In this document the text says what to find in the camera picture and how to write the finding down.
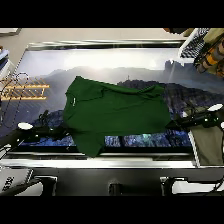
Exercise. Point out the green T-shirt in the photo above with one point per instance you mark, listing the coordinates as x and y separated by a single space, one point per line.
113 111

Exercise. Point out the heap of clothes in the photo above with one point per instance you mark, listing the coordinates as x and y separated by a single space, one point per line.
213 50

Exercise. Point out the white mesh basket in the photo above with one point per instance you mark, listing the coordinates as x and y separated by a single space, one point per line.
193 43

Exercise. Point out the silver frame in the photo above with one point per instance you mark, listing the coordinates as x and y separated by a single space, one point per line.
100 162

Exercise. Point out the olive garment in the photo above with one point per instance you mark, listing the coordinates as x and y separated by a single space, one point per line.
208 146

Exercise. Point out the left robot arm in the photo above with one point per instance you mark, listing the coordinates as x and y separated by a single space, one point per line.
20 135

